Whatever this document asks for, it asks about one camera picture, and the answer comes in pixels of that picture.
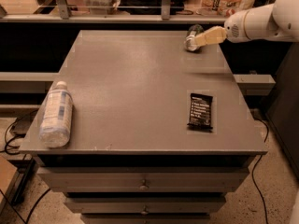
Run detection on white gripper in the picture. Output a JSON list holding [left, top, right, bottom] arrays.
[[195, 10, 249, 47]]

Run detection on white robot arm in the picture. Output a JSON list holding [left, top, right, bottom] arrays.
[[192, 0, 299, 47]]

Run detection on clear blue-label plastic bottle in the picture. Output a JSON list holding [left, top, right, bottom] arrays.
[[39, 81, 73, 148]]

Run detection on grey side shelf right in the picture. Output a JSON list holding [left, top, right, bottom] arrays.
[[234, 74, 276, 96]]

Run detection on grey side shelf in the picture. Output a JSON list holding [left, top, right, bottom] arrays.
[[0, 72, 58, 93], [234, 74, 276, 96]]

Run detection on black snack bar wrapper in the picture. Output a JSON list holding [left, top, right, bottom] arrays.
[[188, 93, 213, 130]]

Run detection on grey drawer cabinet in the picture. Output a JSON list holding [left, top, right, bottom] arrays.
[[21, 31, 266, 224]]

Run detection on round metal drawer knob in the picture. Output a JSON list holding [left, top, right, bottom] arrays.
[[139, 179, 150, 190]]

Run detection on lower metal drawer knob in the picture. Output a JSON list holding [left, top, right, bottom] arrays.
[[141, 205, 149, 215]]

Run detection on grey side shelf left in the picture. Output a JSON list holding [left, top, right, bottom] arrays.
[[0, 72, 58, 93]]

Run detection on black bag behind rail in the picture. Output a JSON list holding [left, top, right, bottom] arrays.
[[118, 0, 187, 15]]

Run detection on black cable right floor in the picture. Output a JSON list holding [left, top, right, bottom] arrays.
[[250, 118, 271, 224]]

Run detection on metal guard rail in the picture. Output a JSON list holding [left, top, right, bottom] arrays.
[[0, 0, 291, 24]]

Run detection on black cables left floor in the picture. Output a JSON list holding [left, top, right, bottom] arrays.
[[0, 109, 51, 224]]

